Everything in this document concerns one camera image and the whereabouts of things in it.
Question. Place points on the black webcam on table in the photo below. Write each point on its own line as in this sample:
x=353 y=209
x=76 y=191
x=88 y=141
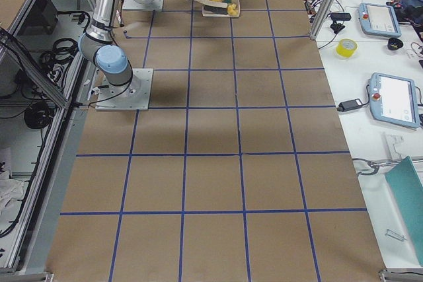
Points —
x=338 y=20

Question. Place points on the yellow tape roll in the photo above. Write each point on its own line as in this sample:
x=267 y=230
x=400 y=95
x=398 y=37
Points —
x=346 y=47

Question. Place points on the wooden hand brush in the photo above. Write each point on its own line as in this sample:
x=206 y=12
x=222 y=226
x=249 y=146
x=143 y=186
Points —
x=212 y=3

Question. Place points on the metal control cabinet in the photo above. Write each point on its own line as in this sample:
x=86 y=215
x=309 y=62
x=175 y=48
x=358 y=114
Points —
x=41 y=124

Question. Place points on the cream crescent foam piece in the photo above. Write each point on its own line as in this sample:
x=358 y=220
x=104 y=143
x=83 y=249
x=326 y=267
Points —
x=233 y=10

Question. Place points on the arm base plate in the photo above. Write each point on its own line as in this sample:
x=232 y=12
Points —
x=134 y=96
x=143 y=5

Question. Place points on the lower teach pendant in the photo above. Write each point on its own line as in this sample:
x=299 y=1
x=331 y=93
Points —
x=393 y=99

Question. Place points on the teal folder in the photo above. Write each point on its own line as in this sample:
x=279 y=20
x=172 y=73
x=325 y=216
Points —
x=406 y=187

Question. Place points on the teach pendant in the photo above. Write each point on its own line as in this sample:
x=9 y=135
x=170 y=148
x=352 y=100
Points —
x=378 y=20
x=393 y=99

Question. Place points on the black power adapter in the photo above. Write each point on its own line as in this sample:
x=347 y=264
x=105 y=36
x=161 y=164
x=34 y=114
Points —
x=349 y=105

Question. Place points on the white crumpled cloth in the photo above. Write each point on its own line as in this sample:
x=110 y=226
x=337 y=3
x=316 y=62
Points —
x=11 y=189

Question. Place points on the upper teach pendant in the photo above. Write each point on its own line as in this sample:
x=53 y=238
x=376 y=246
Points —
x=378 y=20

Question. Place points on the cream plastic dustpan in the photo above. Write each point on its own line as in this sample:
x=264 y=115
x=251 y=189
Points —
x=220 y=8

